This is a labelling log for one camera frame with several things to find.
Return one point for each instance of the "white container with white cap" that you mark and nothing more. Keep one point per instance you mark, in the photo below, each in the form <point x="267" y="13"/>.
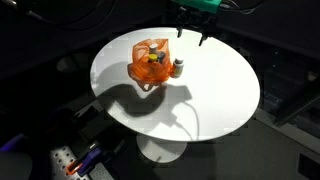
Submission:
<point x="178" y="69"/>

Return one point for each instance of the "grey round object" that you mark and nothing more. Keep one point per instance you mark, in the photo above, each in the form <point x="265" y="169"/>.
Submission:
<point x="68" y="64"/>

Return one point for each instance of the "white table pedestal base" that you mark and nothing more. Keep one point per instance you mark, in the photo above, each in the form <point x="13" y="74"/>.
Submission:
<point x="161" y="150"/>

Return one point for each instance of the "orange plastic bag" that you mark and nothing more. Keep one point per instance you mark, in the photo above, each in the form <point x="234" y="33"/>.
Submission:
<point x="141" y="71"/>

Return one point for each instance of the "small white capped bottle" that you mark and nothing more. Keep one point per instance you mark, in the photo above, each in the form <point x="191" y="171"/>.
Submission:
<point x="154" y="46"/>

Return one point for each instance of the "perforated metal plate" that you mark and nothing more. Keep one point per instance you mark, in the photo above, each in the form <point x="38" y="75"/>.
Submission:
<point x="60" y="160"/>

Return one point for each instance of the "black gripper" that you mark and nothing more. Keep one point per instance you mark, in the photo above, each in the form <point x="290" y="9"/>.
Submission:
<point x="195" y="19"/>

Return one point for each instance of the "grey rounded object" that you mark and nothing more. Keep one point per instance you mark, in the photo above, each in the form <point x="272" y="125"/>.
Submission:
<point x="13" y="166"/>

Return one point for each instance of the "yellow capped bottle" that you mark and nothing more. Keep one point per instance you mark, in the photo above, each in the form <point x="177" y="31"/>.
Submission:
<point x="152" y="58"/>

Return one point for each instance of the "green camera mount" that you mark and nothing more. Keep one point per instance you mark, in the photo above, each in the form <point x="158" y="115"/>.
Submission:
<point x="200" y="4"/>

